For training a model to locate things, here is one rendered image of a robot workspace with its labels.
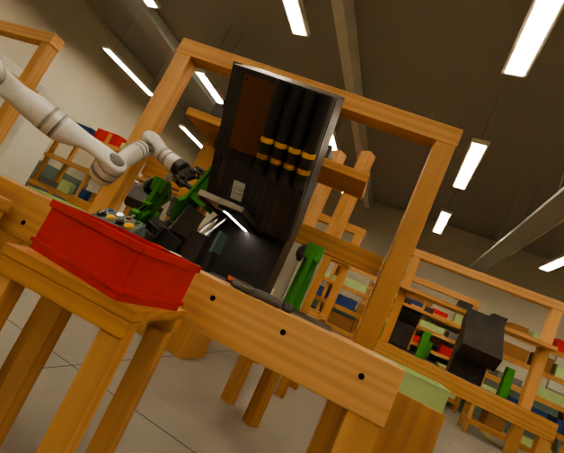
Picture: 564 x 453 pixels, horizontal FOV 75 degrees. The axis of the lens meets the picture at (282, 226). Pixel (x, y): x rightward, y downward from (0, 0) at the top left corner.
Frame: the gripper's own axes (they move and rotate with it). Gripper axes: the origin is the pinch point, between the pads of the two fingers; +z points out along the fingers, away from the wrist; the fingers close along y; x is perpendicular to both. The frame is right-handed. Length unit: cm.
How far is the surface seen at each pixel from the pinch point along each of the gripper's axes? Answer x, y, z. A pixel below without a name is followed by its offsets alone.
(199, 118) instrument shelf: -6.9, 27.8, -30.9
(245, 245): 9.7, -0.7, 28.1
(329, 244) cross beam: 13, 38, 50
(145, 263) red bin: -30, -61, 35
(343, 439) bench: -3, -43, 91
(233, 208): -19.3, -20.1, 27.6
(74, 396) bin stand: -13, -81, 43
